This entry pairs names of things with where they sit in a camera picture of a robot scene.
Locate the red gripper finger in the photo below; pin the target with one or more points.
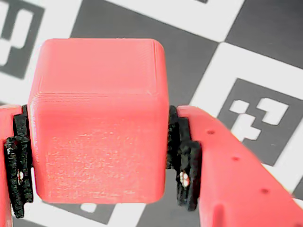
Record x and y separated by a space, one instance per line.
9 142
232 184

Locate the red cube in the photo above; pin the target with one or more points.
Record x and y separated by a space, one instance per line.
94 118

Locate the checkerboard marker mat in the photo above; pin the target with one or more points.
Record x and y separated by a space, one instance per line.
142 23

